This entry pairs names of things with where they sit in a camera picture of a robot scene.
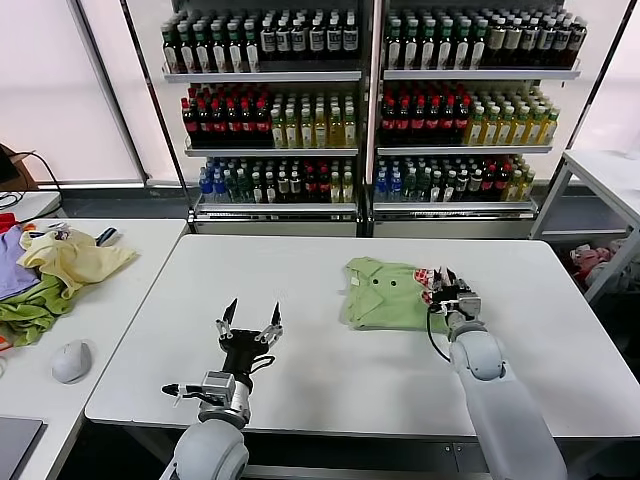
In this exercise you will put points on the blue white striped cloth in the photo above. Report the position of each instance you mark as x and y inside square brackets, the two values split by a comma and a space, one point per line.
[107, 236]

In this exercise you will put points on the green cap dark tea bottle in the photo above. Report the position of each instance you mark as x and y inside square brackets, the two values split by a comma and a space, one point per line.
[218, 57]
[428, 52]
[395, 52]
[235, 57]
[251, 57]
[444, 52]
[461, 52]
[478, 52]
[202, 57]
[186, 57]
[411, 52]
[170, 57]

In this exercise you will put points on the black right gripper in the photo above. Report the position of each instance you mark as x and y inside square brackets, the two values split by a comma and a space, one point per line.
[447, 297]

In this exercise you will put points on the small yellow juice bottle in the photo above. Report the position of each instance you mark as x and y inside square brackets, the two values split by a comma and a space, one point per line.
[512, 187]
[335, 189]
[525, 187]
[347, 189]

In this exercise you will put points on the small dark drink bottle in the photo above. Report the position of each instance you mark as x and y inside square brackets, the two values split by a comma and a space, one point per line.
[475, 186]
[461, 186]
[296, 187]
[283, 187]

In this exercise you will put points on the light grey rounded mouse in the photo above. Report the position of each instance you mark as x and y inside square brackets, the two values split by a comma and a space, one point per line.
[72, 362]

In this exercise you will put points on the yellow juice bottle white cap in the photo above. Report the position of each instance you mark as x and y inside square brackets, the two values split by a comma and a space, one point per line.
[277, 132]
[505, 130]
[549, 130]
[320, 132]
[475, 130]
[306, 132]
[334, 132]
[520, 130]
[291, 132]
[490, 130]
[349, 132]
[535, 130]

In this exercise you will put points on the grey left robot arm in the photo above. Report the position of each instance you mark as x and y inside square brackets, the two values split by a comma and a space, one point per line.
[212, 450]

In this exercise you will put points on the small red cap cola bottle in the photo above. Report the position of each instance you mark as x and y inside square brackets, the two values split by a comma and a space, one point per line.
[487, 184]
[323, 187]
[310, 187]
[501, 184]

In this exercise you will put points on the dark bottle white cap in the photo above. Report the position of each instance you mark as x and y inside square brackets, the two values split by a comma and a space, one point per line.
[270, 189]
[257, 189]
[436, 187]
[449, 187]

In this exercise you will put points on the red garment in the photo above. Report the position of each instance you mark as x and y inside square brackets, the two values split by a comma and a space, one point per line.
[6, 222]

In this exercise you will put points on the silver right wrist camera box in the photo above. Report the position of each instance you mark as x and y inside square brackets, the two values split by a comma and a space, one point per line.
[470, 306]

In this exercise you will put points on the orange white item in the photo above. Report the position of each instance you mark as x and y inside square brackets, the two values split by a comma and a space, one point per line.
[4, 345]

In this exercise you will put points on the dark grey laptop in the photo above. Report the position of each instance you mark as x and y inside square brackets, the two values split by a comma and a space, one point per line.
[17, 445]

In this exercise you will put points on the light green polo shirt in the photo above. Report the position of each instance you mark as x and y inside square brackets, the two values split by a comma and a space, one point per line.
[390, 300]

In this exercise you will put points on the grey drinks shelf unit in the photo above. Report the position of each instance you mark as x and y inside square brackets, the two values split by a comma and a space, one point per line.
[275, 77]
[475, 76]

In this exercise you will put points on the white printed cloth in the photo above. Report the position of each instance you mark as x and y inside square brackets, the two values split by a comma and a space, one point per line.
[60, 231]

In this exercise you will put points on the purple garment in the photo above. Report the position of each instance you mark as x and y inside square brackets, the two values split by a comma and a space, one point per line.
[12, 270]

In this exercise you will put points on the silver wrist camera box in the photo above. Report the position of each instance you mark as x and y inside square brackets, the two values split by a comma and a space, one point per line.
[470, 306]
[217, 385]

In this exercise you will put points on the pink white clothes pile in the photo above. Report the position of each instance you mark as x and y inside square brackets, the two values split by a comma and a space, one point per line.
[590, 257]

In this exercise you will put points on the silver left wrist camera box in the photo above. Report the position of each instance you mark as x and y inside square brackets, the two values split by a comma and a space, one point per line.
[217, 385]

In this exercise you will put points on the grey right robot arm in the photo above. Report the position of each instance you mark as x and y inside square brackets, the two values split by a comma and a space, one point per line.
[500, 400]

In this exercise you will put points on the black slanted pole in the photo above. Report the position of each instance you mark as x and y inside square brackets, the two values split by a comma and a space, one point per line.
[149, 82]
[601, 75]

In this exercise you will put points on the olive green garment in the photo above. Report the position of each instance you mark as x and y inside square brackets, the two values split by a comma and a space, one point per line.
[30, 315]

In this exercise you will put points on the white metal frame table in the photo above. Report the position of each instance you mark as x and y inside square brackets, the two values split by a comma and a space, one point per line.
[600, 170]

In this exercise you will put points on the pale yellow garment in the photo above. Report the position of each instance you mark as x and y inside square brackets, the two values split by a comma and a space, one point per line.
[85, 262]

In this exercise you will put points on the green soda bottle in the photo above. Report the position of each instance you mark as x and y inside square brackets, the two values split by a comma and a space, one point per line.
[231, 187]
[423, 186]
[410, 186]
[243, 187]

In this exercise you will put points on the dark bottle grey label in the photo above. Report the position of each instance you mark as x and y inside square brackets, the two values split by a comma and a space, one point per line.
[576, 42]
[529, 42]
[561, 42]
[546, 42]

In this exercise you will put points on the dark bottle black white label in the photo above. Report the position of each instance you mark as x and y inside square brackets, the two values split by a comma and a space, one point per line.
[350, 41]
[283, 42]
[298, 42]
[268, 42]
[316, 42]
[334, 41]

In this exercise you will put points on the brown cardboard box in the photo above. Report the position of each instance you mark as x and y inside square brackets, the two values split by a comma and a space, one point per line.
[27, 172]

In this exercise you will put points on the blue water bottle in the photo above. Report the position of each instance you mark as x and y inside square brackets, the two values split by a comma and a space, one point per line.
[395, 186]
[205, 187]
[217, 187]
[381, 186]

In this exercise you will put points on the dark bottle beige label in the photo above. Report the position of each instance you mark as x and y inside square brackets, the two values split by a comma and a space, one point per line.
[496, 42]
[511, 42]

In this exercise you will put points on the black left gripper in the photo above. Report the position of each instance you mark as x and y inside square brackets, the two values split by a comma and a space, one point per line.
[242, 345]

